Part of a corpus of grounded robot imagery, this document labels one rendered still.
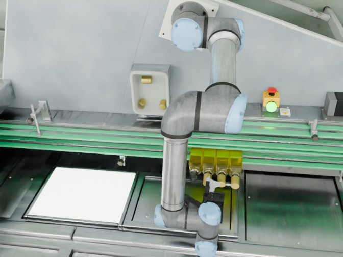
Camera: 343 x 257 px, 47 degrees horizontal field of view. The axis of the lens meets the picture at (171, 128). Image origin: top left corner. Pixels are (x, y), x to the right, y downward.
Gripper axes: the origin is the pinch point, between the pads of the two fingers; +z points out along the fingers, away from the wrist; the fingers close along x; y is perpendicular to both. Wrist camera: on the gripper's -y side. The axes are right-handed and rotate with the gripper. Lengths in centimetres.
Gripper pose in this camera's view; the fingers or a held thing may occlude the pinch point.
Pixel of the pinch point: (206, 182)
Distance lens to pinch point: 164.8
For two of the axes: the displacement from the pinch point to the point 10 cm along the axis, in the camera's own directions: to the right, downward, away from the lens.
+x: 0.3, -8.2, -5.7
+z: 1.5, -5.6, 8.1
